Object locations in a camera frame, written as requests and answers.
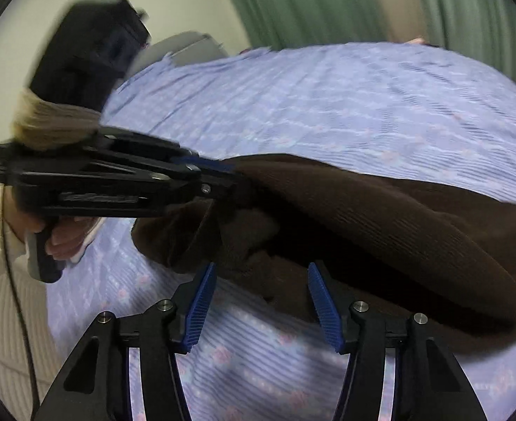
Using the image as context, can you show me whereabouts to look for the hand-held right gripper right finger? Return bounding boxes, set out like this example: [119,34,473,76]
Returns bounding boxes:
[307,261,489,421]

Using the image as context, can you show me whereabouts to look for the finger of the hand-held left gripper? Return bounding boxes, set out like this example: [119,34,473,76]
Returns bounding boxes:
[94,127,237,177]
[21,164,242,219]

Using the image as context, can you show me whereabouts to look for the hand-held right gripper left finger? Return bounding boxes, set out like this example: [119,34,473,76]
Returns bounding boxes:
[34,262,217,421]

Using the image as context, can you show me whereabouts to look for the brown pants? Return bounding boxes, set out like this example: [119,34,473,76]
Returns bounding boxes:
[131,153,516,357]

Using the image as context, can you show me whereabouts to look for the person's left hand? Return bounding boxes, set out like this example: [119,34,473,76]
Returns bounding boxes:
[4,216,107,265]

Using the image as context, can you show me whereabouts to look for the beige furry cloth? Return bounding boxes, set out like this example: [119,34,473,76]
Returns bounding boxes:
[13,89,104,151]

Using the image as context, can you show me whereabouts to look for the grey object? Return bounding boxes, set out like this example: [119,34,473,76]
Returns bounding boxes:
[146,31,229,69]

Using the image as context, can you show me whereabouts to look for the purple patterned blanket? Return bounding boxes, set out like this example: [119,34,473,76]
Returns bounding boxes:
[45,41,516,421]

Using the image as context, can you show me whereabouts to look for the black blurred object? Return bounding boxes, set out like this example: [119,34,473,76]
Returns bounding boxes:
[28,0,154,113]

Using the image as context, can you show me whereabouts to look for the green curtain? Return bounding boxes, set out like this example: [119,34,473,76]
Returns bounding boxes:
[411,0,516,77]
[214,0,392,52]

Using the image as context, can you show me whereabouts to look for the black cable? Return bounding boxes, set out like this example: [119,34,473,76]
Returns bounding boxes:
[1,223,40,421]

